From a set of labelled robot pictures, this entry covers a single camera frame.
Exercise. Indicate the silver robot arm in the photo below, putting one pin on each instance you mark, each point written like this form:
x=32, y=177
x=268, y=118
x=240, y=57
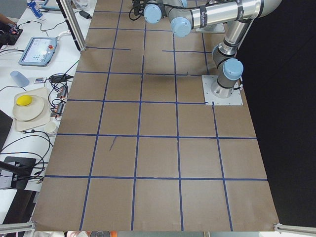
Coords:
x=183, y=19

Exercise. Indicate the black stand base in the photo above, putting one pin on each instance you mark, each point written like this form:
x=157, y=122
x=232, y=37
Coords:
x=15, y=172

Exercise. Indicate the white paper cup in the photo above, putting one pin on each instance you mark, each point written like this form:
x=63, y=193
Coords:
x=51, y=128

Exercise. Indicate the beige rectangular tray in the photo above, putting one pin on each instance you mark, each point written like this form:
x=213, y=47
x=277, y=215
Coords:
x=40, y=120

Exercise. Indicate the black power adapter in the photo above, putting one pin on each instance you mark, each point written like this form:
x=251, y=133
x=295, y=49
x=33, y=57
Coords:
x=85, y=15

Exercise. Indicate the beige round plate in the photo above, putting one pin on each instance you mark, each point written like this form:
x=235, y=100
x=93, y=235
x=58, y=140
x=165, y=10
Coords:
x=29, y=112

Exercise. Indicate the yellow lemon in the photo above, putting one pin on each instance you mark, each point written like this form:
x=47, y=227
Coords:
x=24, y=100

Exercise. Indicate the blue teach pendant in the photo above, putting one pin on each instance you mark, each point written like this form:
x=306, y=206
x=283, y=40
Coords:
x=38, y=52

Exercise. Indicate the translucent blue plastic cup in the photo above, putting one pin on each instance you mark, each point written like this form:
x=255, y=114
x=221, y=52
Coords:
x=19, y=78

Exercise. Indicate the blue white carton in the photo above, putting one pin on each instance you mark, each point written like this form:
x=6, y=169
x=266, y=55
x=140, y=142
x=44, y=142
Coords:
x=32, y=5

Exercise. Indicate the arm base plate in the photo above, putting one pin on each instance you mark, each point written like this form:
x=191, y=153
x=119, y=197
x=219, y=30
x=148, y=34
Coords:
x=215, y=95
x=214, y=29

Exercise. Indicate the aluminium frame post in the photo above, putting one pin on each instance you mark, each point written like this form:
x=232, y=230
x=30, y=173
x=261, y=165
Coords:
x=72, y=23

